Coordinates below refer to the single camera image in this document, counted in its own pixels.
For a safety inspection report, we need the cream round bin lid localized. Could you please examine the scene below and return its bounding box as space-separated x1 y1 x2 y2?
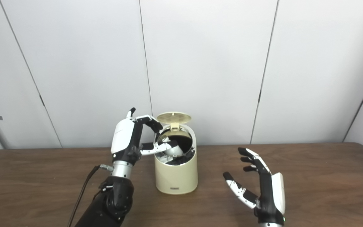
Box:
157 112 192 130

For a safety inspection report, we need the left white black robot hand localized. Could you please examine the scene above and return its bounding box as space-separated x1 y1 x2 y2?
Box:
110 108 179 165

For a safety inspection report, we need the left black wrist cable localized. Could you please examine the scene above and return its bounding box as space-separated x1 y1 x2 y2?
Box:
67 164 114 227

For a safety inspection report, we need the cream-colored bin body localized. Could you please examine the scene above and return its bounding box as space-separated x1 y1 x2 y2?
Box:
154 124 198 195

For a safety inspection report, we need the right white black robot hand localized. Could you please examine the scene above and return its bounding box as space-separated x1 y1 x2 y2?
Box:
222 147 286 225

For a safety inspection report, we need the small white plastic bottle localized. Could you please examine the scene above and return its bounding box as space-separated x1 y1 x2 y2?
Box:
157 135 184 157

